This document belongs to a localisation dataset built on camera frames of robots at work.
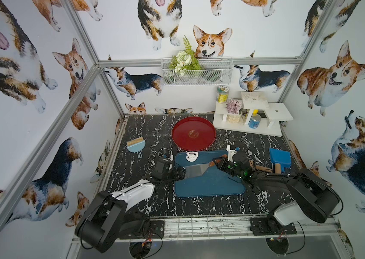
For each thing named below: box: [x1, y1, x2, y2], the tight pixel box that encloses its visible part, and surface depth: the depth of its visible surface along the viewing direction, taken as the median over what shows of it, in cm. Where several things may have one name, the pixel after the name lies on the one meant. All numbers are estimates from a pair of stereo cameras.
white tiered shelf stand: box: [213, 91, 294, 137], surface depth 111 cm
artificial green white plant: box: [168, 35, 202, 77], surface depth 82 cm
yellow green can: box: [216, 84, 230, 104], surface depth 106 cm
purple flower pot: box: [225, 98, 243, 124], surface depth 100 cm
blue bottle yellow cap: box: [247, 109, 262, 129], surface depth 112 cm
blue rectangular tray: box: [174, 150, 246, 198], surface depth 89 cm
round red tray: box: [171, 116, 217, 152], surface depth 113 cm
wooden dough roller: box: [254, 162, 282, 174], surface depth 94 cm
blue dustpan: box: [268, 148, 292, 173], surface depth 100 cm
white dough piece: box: [185, 150, 199, 163], surface depth 100 cm
